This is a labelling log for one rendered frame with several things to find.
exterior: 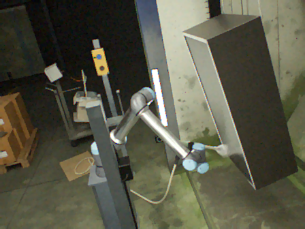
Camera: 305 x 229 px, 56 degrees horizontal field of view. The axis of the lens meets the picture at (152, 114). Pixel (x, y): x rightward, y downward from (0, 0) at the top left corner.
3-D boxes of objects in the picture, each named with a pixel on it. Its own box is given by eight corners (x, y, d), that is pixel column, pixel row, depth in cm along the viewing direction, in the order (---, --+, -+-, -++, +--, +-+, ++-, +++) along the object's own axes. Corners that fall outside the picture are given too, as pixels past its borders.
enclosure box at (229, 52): (259, 138, 271) (222, 13, 226) (298, 171, 216) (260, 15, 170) (225, 153, 271) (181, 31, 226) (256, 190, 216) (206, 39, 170)
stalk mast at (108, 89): (132, 172, 356) (98, 39, 296) (133, 174, 351) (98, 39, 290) (127, 173, 356) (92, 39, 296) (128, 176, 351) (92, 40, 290)
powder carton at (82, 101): (72, 111, 484) (73, 88, 473) (98, 112, 497) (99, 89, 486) (73, 121, 436) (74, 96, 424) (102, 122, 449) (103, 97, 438)
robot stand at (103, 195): (107, 244, 256) (87, 185, 233) (108, 220, 285) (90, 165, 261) (140, 236, 257) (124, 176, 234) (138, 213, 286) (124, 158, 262)
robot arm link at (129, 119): (99, 146, 254) (135, 88, 206) (111, 136, 267) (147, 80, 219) (111, 157, 252) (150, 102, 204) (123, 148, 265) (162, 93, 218)
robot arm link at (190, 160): (128, 95, 197) (198, 167, 192) (137, 89, 206) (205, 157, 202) (120, 105, 204) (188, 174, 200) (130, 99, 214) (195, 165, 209)
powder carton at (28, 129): (17, 133, 522) (9, 115, 509) (33, 129, 526) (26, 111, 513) (13, 142, 487) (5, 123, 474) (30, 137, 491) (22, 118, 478)
